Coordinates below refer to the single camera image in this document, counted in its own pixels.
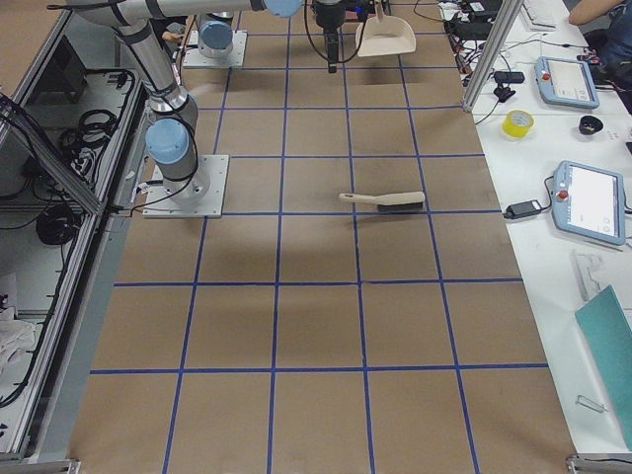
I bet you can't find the black power adapter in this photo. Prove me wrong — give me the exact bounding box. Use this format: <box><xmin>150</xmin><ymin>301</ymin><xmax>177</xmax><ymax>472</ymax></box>
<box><xmin>503</xmin><ymin>199</ymin><xmax>543</xmax><ymax>220</ymax></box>

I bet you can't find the teach pendant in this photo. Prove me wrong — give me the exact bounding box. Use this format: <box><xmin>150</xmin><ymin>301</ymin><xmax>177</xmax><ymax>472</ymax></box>
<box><xmin>551</xmin><ymin>160</ymin><xmax>626</xmax><ymax>246</ymax></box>
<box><xmin>534</xmin><ymin>56</ymin><xmax>600</xmax><ymax>110</ymax></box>

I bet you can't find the yellow tape roll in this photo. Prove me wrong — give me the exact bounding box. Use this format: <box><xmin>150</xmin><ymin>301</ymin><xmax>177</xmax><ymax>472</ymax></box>
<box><xmin>501</xmin><ymin>110</ymin><xmax>534</xmax><ymax>139</ymax></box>

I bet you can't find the upper teach pendant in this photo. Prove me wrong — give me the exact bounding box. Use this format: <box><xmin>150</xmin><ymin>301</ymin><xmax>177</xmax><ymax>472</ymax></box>
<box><xmin>534</xmin><ymin>56</ymin><xmax>600</xmax><ymax>110</ymax></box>

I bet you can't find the lower teach pendant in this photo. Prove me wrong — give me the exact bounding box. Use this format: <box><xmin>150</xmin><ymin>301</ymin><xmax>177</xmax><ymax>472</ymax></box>
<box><xmin>551</xmin><ymin>160</ymin><xmax>626</xmax><ymax>246</ymax></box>

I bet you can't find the aluminium frame post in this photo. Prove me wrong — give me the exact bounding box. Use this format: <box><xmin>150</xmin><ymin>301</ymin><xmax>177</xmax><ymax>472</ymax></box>
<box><xmin>462</xmin><ymin>0</ymin><xmax>523</xmax><ymax>113</ymax></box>

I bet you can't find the beige plastic dustpan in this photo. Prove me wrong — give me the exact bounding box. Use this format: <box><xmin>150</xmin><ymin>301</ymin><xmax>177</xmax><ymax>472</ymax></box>
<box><xmin>355</xmin><ymin>1</ymin><xmax>417</xmax><ymax>57</ymax></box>

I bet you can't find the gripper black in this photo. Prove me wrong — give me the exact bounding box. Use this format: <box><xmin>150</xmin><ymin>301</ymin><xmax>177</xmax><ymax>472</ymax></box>
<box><xmin>315</xmin><ymin>0</ymin><xmax>345</xmax><ymax>74</ymax></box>

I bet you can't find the beige hand brush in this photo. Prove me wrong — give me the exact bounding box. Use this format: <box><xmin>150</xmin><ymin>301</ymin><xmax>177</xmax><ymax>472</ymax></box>
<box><xmin>339</xmin><ymin>192</ymin><xmax>426</xmax><ymax>213</ymax></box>

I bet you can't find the black webcam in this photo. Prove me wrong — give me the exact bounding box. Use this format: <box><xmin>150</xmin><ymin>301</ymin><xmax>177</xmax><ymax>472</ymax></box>
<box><xmin>493</xmin><ymin>71</ymin><xmax>525</xmax><ymax>103</ymax></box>

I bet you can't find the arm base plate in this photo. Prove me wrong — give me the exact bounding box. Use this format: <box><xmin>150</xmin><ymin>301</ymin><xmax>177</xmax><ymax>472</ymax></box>
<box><xmin>183</xmin><ymin>31</ymin><xmax>248</xmax><ymax>69</ymax></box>
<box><xmin>142</xmin><ymin>155</ymin><xmax>229</xmax><ymax>218</ymax></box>

